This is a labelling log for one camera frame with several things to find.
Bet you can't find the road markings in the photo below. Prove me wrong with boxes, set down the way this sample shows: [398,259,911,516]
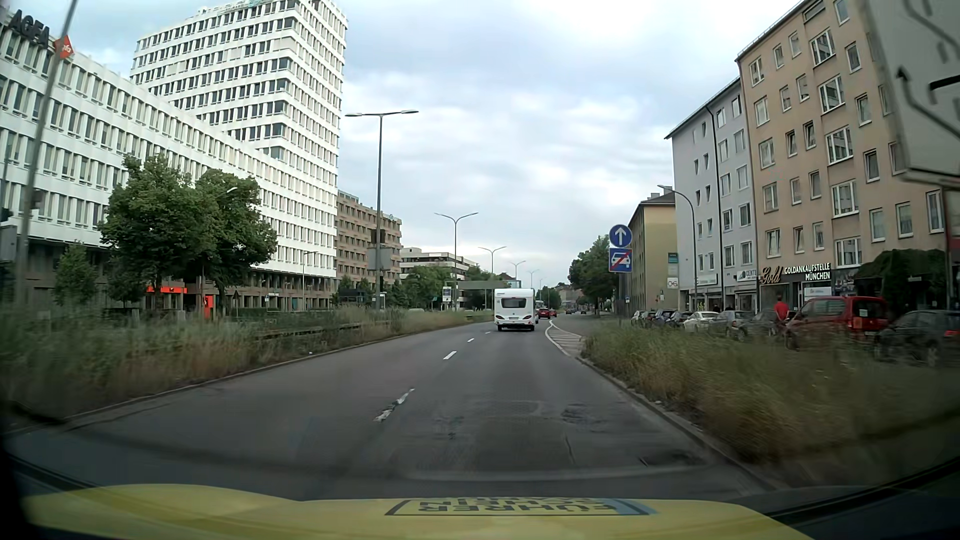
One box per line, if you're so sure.
[373,318,585,423]

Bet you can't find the large white direction sign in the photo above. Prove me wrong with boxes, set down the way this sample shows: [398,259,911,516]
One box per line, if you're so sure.
[861,0,960,189]

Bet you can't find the grey asphalt road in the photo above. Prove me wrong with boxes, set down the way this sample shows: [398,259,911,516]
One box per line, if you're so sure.
[6,311,766,502]

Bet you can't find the guard rail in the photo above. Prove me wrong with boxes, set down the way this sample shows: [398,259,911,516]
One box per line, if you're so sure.
[142,319,395,354]

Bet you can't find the tall white office tower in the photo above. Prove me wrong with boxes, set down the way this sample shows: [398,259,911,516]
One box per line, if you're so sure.
[129,0,348,280]

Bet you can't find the beige apartment building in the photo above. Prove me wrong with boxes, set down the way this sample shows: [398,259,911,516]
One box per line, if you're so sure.
[735,0,960,310]

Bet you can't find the row of parked cars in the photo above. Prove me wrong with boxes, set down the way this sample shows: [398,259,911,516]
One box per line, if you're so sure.
[630,308,785,340]

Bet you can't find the overgrown grass median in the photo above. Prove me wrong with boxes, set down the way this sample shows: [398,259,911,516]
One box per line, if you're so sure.
[0,303,494,421]

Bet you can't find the small green tree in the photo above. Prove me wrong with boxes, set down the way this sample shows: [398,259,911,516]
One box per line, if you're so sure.
[52,241,100,307]

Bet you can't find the ochre building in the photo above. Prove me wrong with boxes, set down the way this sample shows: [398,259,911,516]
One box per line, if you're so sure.
[627,192,680,315]

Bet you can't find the car's own bonnet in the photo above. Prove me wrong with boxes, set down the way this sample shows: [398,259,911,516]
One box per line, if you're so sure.
[21,483,815,540]

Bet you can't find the long white office building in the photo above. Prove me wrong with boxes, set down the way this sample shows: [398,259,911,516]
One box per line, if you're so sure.
[0,7,339,312]

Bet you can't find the overgrown grass verge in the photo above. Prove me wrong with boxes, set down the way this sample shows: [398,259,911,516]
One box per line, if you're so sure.
[582,321,960,489]

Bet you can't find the large green tree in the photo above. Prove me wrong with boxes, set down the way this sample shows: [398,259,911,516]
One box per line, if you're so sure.
[99,153,279,310]

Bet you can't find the group of trees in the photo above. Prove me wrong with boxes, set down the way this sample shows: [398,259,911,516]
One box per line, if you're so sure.
[333,264,496,310]

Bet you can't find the curved lamp post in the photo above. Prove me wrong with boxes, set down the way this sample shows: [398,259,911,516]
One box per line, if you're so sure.
[657,184,700,312]

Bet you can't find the grey pole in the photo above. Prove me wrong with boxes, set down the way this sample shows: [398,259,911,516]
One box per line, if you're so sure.
[13,0,80,305]

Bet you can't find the low grey building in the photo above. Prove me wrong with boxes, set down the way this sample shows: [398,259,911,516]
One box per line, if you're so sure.
[399,247,481,280]

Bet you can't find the grey apartment building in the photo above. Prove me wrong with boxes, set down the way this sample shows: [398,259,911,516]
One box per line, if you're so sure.
[664,77,760,313]

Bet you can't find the brown office building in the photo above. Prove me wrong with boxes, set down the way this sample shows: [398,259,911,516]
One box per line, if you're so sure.
[335,190,404,290]

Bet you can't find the dark green awning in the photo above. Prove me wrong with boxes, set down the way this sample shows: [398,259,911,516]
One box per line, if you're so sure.
[853,248,948,316]

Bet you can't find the dark parked car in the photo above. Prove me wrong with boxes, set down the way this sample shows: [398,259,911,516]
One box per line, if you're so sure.
[873,309,960,369]

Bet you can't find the white caravan trailer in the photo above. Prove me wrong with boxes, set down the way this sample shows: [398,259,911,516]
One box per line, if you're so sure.
[493,288,540,333]

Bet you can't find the blue road sign post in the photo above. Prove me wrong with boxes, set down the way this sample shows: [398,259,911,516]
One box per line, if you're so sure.
[607,223,634,325]

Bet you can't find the red van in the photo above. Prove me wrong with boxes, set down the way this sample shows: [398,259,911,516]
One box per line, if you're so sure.
[783,295,892,351]

